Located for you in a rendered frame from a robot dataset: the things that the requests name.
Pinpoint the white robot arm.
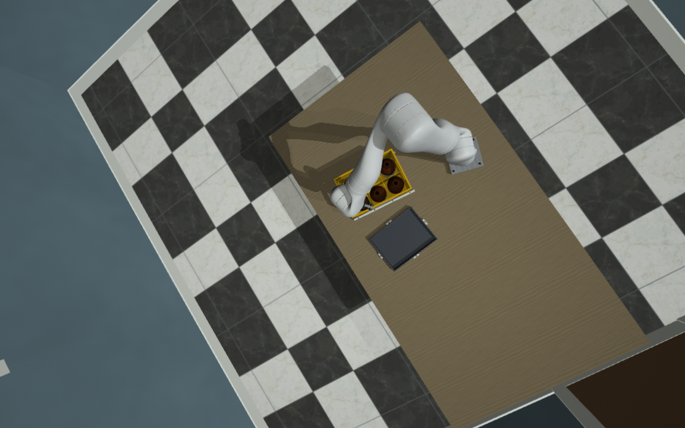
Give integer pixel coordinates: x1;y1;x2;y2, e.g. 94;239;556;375
330;93;477;217

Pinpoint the yellow bottle crate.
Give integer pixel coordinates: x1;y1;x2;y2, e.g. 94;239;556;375
334;151;411;217

